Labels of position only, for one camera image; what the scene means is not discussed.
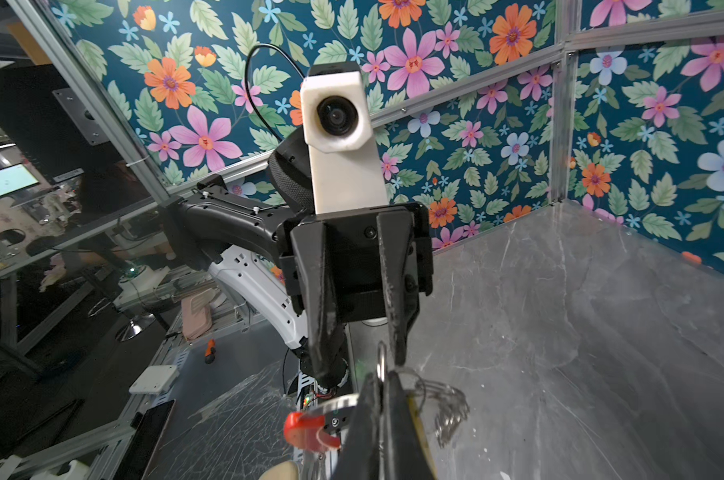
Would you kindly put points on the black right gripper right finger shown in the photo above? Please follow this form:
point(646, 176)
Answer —
point(405, 455)

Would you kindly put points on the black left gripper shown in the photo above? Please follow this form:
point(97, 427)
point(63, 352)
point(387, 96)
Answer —
point(352, 266)

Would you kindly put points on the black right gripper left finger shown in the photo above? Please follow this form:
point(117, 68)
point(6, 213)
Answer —
point(360, 455)

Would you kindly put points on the bunch of keys yellow tag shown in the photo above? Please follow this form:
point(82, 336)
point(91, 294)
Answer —
point(438, 409)

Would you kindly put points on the large keyring with red grip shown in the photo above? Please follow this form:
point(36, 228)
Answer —
point(317, 434)

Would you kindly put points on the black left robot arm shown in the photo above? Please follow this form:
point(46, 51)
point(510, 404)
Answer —
point(234, 239)

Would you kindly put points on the beige pad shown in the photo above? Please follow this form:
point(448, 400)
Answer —
point(196, 314)

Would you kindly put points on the smartphone on bench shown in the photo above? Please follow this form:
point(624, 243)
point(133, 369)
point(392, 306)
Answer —
point(149, 428)

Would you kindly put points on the white box on bench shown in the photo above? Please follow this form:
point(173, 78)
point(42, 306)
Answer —
point(155, 380)

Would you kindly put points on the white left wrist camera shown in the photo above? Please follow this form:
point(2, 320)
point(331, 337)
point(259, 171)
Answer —
point(344, 159)

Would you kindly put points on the orange handled tool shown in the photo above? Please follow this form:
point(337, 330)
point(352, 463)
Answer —
point(210, 353)

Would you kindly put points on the aluminium frame bar left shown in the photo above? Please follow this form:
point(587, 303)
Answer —
point(289, 163)

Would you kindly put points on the aluminium frame corner post left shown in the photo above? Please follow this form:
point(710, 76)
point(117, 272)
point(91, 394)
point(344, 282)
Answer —
point(568, 24)

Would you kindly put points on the aluminium frame front post left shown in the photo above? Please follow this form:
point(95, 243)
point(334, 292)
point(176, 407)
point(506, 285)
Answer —
point(72, 66)

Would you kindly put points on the aluminium frame horizontal bar back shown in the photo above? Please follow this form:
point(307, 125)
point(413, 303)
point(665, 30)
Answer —
point(696, 25)

